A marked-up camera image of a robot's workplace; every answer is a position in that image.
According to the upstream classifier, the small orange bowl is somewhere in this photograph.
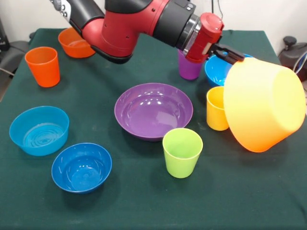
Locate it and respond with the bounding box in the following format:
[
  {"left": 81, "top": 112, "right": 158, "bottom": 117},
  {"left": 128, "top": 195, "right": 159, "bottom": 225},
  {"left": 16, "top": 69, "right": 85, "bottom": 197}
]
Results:
[{"left": 58, "top": 27, "right": 96, "bottom": 58}]

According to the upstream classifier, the flat-bottomed light blue bowl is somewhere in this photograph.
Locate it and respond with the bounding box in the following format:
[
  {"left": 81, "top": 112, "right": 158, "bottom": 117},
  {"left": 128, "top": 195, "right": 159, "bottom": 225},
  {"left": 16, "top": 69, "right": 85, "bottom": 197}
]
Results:
[{"left": 9, "top": 105, "right": 70, "bottom": 157}]

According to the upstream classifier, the dark green tablecloth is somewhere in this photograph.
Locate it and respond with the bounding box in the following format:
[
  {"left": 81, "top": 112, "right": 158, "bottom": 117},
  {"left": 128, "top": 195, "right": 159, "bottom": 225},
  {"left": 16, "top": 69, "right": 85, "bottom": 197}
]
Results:
[{"left": 0, "top": 28, "right": 307, "bottom": 230}]

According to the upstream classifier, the large light blue bowl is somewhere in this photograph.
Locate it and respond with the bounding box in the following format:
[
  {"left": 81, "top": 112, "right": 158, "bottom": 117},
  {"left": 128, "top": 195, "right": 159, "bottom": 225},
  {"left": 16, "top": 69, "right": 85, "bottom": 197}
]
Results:
[{"left": 204, "top": 54, "right": 254, "bottom": 87}]

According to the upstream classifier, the purple bowl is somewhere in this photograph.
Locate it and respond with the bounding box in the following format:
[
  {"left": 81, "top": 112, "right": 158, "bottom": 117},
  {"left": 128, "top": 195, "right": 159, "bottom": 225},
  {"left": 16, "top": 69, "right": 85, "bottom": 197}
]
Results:
[{"left": 114, "top": 82, "right": 194, "bottom": 142}]

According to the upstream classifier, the large yellow-orange bowl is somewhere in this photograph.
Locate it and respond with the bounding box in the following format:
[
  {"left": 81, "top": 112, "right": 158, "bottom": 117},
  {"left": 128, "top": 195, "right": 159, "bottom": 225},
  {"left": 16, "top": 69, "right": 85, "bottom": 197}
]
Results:
[{"left": 223, "top": 57, "right": 307, "bottom": 153}]

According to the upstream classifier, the purple cup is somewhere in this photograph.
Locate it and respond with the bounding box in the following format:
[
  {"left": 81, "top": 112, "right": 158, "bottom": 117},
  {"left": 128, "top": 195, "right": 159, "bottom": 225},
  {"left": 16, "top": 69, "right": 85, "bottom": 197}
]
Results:
[{"left": 177, "top": 49, "right": 204, "bottom": 81}]

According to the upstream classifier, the yellow cup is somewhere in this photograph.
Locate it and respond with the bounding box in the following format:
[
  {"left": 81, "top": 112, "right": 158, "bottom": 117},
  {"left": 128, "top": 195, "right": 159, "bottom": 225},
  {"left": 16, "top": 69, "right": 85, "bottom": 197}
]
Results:
[{"left": 206, "top": 86, "right": 230, "bottom": 131}]

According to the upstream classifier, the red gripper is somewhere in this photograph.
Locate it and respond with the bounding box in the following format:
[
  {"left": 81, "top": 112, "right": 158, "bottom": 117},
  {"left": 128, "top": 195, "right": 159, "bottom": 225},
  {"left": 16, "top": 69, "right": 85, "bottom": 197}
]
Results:
[{"left": 186, "top": 12, "right": 245, "bottom": 66}]

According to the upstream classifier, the orange cup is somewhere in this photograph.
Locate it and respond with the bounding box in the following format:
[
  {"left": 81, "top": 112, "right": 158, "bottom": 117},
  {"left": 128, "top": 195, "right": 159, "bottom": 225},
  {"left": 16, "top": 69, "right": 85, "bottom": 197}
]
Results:
[{"left": 24, "top": 46, "right": 61, "bottom": 88}]

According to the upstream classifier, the thin black cable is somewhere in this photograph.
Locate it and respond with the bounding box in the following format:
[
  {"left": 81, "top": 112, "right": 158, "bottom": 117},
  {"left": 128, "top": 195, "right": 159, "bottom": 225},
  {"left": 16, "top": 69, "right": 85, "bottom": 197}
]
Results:
[{"left": 216, "top": 0, "right": 225, "bottom": 20}]

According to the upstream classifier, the dark blue bowl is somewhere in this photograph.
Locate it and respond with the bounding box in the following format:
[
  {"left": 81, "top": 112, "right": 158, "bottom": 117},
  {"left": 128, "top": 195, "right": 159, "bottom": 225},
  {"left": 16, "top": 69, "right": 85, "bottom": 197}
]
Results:
[{"left": 51, "top": 142, "right": 113, "bottom": 195}]

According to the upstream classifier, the green cup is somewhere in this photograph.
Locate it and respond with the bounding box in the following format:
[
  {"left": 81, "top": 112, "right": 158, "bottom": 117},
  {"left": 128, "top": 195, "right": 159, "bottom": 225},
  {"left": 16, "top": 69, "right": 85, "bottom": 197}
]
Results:
[{"left": 162, "top": 127, "right": 204, "bottom": 179}]

